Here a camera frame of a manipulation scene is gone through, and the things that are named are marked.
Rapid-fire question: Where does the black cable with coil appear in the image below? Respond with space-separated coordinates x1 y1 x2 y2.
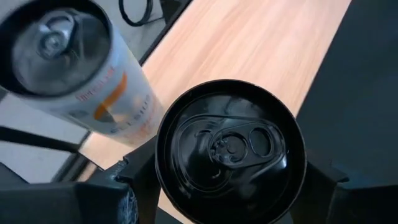
118 0 154 27

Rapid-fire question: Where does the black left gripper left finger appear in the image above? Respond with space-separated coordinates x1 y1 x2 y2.
0 136 161 224

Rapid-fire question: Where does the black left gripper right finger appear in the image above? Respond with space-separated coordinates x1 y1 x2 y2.
289 148 398 224

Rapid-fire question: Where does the black table mat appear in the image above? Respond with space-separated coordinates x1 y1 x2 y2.
297 0 398 187

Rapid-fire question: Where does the white Celsius can orange print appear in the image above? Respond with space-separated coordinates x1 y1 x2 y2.
0 0 164 147

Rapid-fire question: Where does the white Celsius can black lid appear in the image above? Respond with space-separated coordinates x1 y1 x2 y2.
154 79 308 224

